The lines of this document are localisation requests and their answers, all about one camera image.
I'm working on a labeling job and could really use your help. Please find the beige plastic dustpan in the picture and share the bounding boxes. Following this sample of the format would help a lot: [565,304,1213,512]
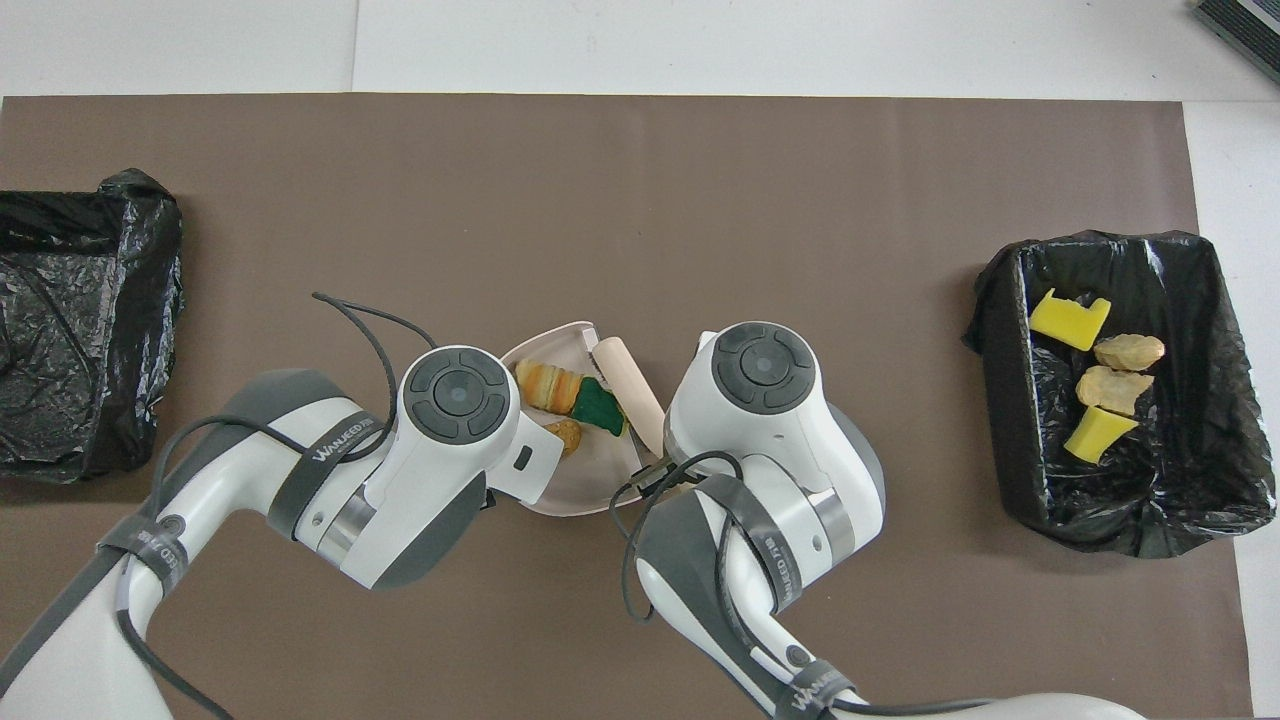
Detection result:
[499,320,653,519]

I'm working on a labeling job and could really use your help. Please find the green topped yellow sponge chunk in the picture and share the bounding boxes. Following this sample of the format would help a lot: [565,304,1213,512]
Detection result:
[571,377,628,437]

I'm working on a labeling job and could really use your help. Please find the beige handled hand brush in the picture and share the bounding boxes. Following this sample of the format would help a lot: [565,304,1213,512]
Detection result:
[583,336,668,459]

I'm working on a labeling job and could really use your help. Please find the toy croissant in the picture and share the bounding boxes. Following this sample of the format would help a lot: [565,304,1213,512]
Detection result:
[514,359,583,415]

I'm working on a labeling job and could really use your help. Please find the notched yellow sponge piece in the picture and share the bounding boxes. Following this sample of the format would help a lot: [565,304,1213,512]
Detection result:
[1029,288,1113,352]

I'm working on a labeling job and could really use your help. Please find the small yellow green sponge piece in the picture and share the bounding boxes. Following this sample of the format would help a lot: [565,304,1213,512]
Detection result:
[1062,405,1140,467]

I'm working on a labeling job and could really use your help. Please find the black bag lined bin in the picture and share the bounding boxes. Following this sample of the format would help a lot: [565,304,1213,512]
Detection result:
[962,230,1278,559]
[0,168,185,485]

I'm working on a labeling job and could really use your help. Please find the brown paper table mat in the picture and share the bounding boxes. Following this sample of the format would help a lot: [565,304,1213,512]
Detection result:
[0,93,1256,720]

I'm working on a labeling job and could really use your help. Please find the black ribbed device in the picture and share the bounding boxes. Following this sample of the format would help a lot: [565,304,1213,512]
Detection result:
[1190,0,1280,86]

